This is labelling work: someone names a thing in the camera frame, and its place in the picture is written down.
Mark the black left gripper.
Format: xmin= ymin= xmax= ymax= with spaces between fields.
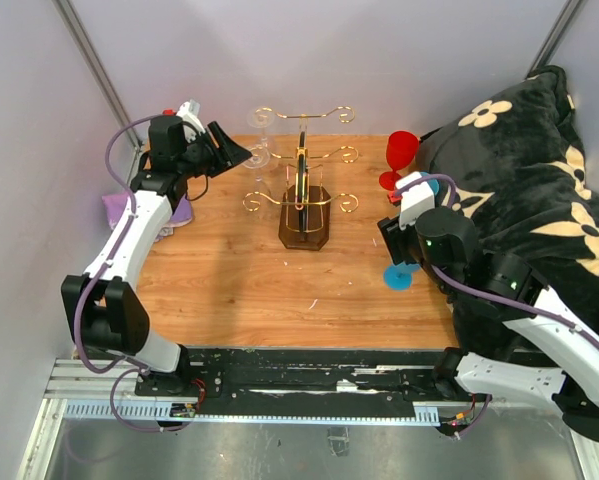
xmin=178 ymin=121 xmax=253 ymax=179

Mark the clear wine glass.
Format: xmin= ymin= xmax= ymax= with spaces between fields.
xmin=242 ymin=144 xmax=271 ymax=195
xmin=246 ymin=106 xmax=277 ymax=150

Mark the blue wine glass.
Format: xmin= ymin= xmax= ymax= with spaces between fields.
xmin=404 ymin=171 xmax=440 ymax=197
xmin=383 ymin=263 xmax=420 ymax=291

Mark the red wine glass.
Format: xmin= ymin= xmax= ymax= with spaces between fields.
xmin=379 ymin=131 xmax=420 ymax=190

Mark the purple cloth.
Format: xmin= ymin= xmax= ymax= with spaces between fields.
xmin=101 ymin=193 xmax=194 ymax=242

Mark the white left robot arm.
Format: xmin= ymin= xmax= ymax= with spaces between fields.
xmin=61 ymin=114 xmax=251 ymax=396

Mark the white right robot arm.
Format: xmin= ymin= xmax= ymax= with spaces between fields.
xmin=377 ymin=207 xmax=599 ymax=443

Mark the black floral blanket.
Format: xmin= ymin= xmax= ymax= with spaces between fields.
xmin=418 ymin=64 xmax=599 ymax=361

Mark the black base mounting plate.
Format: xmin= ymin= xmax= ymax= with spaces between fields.
xmin=135 ymin=348 xmax=485 ymax=423

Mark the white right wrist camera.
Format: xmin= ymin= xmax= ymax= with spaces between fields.
xmin=388 ymin=177 xmax=435 ymax=231

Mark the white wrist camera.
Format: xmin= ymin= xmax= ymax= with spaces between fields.
xmin=388 ymin=177 xmax=435 ymax=231
xmin=162 ymin=99 xmax=205 ymax=137

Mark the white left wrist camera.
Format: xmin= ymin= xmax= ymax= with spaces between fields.
xmin=162 ymin=99 xmax=205 ymax=137

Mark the gold wire wine glass rack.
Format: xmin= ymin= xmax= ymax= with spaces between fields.
xmin=242 ymin=106 xmax=359 ymax=251

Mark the left aluminium frame post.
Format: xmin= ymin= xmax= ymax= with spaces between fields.
xmin=51 ymin=0 xmax=140 ymax=146

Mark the aluminium frame post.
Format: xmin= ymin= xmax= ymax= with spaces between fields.
xmin=51 ymin=0 xmax=140 ymax=146
xmin=525 ymin=0 xmax=588 ymax=78

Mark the right aluminium frame post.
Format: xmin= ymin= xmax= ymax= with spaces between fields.
xmin=525 ymin=0 xmax=588 ymax=78

